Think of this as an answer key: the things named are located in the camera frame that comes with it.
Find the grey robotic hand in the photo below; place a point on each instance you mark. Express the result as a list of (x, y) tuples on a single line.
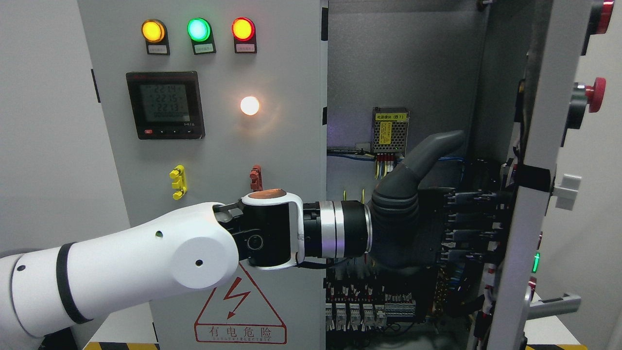
[(401, 236)]

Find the grey cabinet door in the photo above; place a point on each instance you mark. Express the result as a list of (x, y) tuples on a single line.
[(285, 67), (557, 40)]

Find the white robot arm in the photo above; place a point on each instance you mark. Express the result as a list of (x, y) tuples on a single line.
[(186, 250)]

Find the white right door selector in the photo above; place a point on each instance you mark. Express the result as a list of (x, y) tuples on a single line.
[(567, 191)]

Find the metal mesh power supply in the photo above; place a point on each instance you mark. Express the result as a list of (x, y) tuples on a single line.
[(390, 128)]

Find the red terminal block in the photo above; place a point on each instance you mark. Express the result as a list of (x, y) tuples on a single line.
[(255, 176)]

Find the red electrical hazard sticker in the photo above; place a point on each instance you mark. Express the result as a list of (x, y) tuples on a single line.
[(238, 312)]

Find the white glowing indicator lamp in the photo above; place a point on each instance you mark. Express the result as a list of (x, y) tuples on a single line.
[(250, 105)]

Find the red emergency stop button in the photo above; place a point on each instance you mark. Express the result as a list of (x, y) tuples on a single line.
[(585, 96)]

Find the yellow terminal block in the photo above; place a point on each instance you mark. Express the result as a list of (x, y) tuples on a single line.
[(179, 182)]

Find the red indicator lamp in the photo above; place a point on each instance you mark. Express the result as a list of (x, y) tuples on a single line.
[(243, 29)]

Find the black digital power meter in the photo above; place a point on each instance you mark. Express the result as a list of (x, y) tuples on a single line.
[(166, 105)]

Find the green indicator lamp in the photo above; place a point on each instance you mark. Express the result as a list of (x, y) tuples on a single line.
[(198, 29)]

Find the yellow indicator lamp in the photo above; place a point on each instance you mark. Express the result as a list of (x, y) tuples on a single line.
[(153, 30)]

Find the silver door handle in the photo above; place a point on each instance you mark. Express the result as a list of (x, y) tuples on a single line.
[(543, 323)]

